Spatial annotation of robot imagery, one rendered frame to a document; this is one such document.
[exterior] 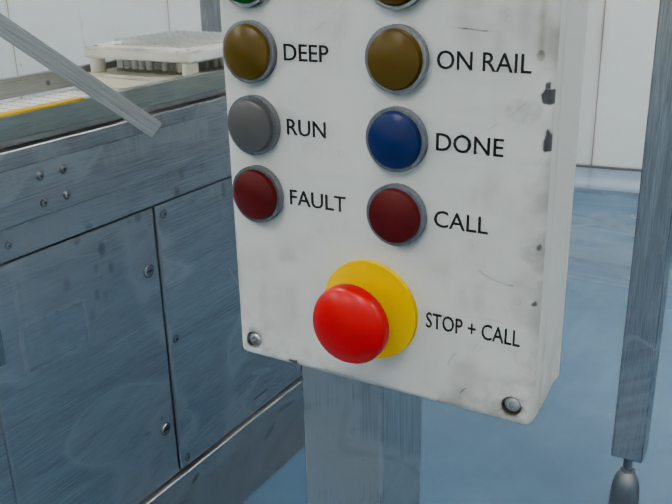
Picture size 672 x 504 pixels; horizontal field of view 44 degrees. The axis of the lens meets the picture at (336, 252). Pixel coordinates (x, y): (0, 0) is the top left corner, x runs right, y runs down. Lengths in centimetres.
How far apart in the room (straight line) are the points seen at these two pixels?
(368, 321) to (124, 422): 112
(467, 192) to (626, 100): 377
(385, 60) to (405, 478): 31
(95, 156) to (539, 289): 94
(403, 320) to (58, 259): 93
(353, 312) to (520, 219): 9
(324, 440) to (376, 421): 5
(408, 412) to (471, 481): 138
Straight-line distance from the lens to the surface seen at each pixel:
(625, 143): 418
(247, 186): 43
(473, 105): 37
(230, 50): 42
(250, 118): 42
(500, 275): 38
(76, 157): 122
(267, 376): 180
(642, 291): 163
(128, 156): 129
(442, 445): 204
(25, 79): 151
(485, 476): 195
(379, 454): 54
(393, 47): 37
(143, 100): 130
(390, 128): 38
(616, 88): 413
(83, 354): 137
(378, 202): 39
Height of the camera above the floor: 112
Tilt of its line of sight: 20 degrees down
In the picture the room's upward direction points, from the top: 1 degrees counter-clockwise
